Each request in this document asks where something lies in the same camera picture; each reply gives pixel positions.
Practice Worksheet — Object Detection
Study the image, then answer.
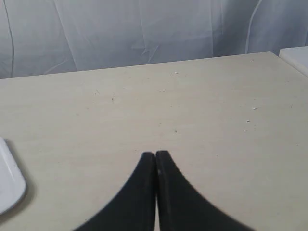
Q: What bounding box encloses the white side table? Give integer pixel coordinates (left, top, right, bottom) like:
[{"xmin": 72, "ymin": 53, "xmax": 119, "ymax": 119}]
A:
[{"xmin": 279, "ymin": 46, "xmax": 308, "ymax": 76}]

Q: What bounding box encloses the white plastic tray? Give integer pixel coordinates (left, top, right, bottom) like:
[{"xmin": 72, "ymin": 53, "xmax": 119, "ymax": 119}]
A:
[{"xmin": 0, "ymin": 137, "xmax": 26, "ymax": 215}]

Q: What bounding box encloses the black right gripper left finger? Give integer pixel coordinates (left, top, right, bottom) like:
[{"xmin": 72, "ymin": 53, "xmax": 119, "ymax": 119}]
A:
[{"xmin": 76, "ymin": 152, "xmax": 156, "ymax": 231}]

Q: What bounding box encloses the grey backdrop cloth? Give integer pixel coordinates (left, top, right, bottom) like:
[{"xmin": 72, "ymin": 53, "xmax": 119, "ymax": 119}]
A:
[{"xmin": 0, "ymin": 0, "xmax": 308, "ymax": 78}]

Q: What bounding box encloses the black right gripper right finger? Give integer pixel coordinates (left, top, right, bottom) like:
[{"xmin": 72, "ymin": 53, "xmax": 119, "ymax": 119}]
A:
[{"xmin": 156, "ymin": 151, "xmax": 241, "ymax": 231}]

